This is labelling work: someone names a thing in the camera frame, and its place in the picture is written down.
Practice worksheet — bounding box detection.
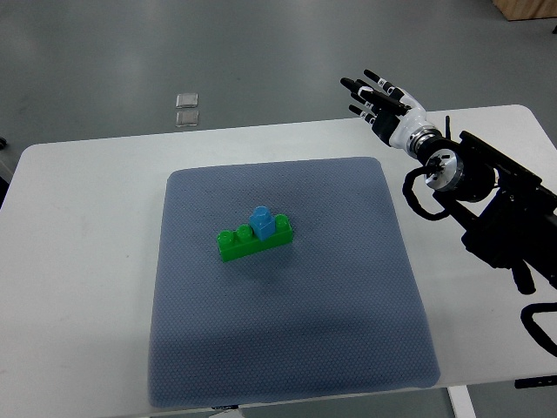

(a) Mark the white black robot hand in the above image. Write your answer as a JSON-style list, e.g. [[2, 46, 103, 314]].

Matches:
[[340, 70, 441, 158]]

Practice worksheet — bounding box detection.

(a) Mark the blue toy block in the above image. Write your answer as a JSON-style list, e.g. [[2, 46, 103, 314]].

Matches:
[[249, 206, 276, 241]]

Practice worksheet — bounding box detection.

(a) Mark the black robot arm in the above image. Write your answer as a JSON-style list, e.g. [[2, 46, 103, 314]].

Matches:
[[402, 129, 556, 295]]

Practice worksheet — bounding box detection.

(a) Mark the green four-stud toy block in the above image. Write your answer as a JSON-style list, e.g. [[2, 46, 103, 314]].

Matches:
[[217, 213, 293, 262]]

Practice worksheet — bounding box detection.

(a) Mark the wooden box corner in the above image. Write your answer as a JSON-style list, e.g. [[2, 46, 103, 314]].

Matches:
[[493, 0, 556, 21]]

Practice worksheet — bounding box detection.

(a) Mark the grey-blue textured mat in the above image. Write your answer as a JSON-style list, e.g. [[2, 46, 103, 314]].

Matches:
[[149, 157, 440, 408]]

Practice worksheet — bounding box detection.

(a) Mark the upper metal floor plate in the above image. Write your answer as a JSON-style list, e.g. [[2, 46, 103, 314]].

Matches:
[[176, 92, 198, 109]]

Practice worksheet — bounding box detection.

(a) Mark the white table leg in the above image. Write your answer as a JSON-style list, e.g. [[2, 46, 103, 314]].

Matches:
[[447, 385, 476, 418]]

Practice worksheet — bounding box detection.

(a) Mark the black table control panel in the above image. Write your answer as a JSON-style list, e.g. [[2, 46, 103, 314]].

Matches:
[[514, 375, 557, 389]]

